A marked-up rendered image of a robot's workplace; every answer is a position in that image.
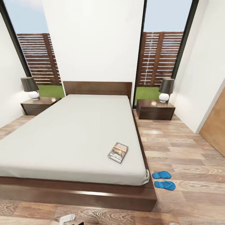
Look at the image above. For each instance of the hardback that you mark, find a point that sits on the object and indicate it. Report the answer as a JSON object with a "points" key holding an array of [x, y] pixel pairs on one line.
{"points": [[118, 152]]}

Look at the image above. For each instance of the table lamp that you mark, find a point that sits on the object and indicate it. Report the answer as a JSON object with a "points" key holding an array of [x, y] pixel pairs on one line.
{"points": [[29, 85], [166, 89]]}

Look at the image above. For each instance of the fixed window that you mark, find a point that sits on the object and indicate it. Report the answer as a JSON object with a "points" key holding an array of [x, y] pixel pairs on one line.
{"points": [[164, 32], [27, 26]]}

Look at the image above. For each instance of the sandal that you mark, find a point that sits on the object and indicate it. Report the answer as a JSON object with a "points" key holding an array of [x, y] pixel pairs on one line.
{"points": [[162, 174], [165, 185]]}

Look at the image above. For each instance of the sliding door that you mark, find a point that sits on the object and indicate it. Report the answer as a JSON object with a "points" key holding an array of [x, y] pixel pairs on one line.
{"points": [[213, 129]]}

